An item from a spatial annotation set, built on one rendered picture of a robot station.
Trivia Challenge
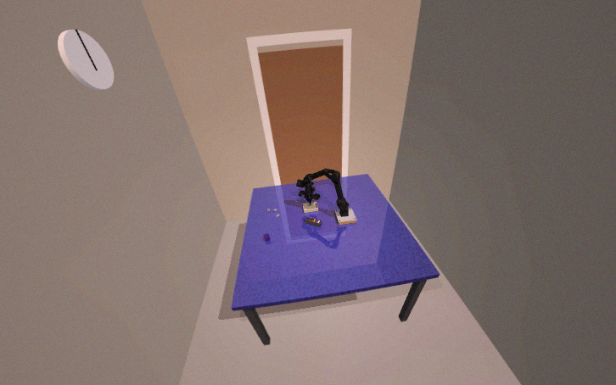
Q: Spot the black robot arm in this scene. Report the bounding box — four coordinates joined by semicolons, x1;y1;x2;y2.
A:
296;168;349;217

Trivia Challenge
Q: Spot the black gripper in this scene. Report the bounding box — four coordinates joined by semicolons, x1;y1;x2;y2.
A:
299;189;320;203

